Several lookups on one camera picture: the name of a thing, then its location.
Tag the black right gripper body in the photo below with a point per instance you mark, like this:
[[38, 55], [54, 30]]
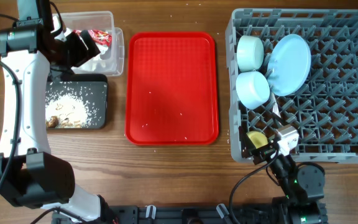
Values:
[[265, 152]]

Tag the clear plastic bin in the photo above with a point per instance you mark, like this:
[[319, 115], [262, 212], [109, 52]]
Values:
[[100, 20]]

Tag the pale green bowl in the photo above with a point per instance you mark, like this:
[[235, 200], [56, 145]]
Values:
[[250, 53]]

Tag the white rice pile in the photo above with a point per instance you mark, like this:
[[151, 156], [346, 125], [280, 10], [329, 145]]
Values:
[[70, 110]]

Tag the white plastic spoon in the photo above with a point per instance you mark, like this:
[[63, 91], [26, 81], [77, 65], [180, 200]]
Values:
[[275, 108]]

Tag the yellow plastic cup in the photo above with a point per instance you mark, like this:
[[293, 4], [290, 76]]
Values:
[[258, 139]]

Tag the black food waste tray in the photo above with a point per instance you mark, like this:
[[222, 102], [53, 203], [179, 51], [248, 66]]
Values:
[[93, 88]]

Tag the light blue plate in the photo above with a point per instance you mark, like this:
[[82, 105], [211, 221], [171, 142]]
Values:
[[289, 65]]

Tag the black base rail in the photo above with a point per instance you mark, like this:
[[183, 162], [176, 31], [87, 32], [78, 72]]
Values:
[[252, 213]]

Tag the blue-grey dishwasher rack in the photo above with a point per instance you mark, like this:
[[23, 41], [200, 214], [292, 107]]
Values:
[[325, 108]]

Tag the white tissue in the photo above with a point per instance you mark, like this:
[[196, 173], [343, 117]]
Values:
[[96, 65]]

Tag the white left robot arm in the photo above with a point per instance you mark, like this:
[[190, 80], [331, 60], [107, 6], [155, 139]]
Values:
[[30, 176]]

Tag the small blue bowl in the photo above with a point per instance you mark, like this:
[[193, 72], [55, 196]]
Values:
[[252, 89]]

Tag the red snack wrapper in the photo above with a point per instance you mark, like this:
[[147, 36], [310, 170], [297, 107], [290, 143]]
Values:
[[100, 37]]

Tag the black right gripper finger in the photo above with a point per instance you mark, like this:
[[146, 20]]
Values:
[[247, 146], [279, 120]]

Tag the red plastic tray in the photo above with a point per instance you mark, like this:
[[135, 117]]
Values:
[[172, 94]]

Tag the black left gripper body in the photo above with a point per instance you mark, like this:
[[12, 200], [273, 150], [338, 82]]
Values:
[[71, 52]]

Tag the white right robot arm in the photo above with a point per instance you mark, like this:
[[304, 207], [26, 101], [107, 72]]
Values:
[[302, 184]]

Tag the brown food scrap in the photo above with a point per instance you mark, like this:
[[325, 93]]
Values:
[[52, 122]]

